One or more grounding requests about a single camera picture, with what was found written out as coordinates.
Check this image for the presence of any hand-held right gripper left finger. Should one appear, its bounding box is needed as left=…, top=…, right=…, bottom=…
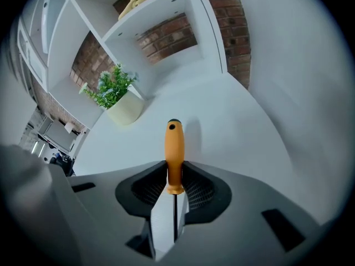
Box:
left=68, top=161, right=175, bottom=266

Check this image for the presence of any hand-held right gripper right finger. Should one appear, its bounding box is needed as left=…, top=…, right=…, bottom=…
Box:
left=158, top=161, right=320, bottom=266

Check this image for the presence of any orange screwdriver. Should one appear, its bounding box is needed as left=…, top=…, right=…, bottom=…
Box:
left=165, top=118, right=186, bottom=243

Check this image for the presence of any small black device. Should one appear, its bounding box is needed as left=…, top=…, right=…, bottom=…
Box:
left=49, top=151, right=76, bottom=177

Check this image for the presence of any white desk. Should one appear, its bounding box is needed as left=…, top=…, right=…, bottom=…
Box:
left=73, top=72, right=297, bottom=182

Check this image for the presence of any green plant in cream pot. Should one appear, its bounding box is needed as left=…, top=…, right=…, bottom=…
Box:
left=79, top=63, right=145, bottom=126

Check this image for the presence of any glass cabinet door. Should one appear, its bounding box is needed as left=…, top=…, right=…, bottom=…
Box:
left=17, top=21, right=48, bottom=86

